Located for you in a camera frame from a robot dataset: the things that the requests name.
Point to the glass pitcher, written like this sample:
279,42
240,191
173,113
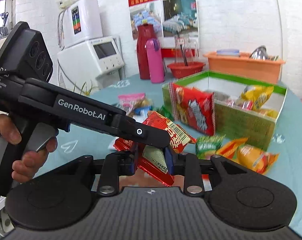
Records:
189,51

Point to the orange plastic basket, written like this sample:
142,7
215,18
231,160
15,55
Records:
241,68

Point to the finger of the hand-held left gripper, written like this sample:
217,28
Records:
148,135

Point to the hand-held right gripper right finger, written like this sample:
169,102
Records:
169,161

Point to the blue snack packet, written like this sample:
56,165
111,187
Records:
141,110

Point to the dark stirring spoon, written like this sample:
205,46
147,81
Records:
184,58

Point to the red clear date packet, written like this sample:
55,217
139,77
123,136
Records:
241,105

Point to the white appliance with screen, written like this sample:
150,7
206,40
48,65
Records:
80,65

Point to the dark green snack packet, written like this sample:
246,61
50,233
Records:
166,112

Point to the pink snack packet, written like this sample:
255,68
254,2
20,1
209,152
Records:
132,98

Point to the metal bowl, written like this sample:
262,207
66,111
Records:
259,53

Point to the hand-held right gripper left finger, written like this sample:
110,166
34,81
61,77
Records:
133,166

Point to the thin-leaf potted plant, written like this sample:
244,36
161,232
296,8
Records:
84,88

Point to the red plastic basin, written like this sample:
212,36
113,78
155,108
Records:
186,71

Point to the pink bottle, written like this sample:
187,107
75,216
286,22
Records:
154,65

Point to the bright green snack packet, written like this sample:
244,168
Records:
208,146

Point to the printed teal tablecloth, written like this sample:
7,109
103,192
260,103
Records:
90,141

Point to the person's left hand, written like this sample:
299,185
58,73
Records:
28,166

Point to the red thermos jug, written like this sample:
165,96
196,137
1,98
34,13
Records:
143,55

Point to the large red snack packet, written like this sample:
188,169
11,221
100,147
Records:
191,107

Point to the wall poster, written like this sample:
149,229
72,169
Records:
178,17

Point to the green cardboard box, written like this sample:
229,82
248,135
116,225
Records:
241,127

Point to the red yellow-label snack packet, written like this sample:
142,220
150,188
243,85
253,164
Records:
158,122

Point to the blue plate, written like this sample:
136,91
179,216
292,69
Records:
227,52

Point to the white wall water purifier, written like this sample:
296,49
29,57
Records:
88,25

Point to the yellow cake packet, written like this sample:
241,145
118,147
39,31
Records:
266,113

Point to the window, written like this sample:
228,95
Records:
0,12

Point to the yellow orange snack packet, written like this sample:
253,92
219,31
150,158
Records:
256,157

